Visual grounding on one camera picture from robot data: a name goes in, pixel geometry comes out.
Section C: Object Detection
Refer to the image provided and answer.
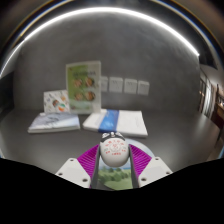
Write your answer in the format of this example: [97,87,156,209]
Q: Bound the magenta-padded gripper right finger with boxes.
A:
[128,143,174,188]

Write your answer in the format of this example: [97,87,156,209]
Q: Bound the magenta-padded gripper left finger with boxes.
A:
[54,143,102,189]

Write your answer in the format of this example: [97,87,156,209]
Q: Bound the white printed computer mouse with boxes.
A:
[99,131,131,168]

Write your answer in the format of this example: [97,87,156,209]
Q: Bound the large grey-blue magazine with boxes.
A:
[27,111,81,134]

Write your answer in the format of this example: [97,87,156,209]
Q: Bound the white book with blue band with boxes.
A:
[82,108,149,139]

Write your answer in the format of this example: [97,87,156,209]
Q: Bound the white sticker card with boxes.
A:
[43,89,71,114]

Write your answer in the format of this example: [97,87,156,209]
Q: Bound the green food poster stand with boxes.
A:
[65,60,102,115]

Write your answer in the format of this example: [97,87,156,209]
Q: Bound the white wall socket plate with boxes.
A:
[108,76,124,94]
[137,80,151,97]
[123,78,138,95]
[100,75,109,93]

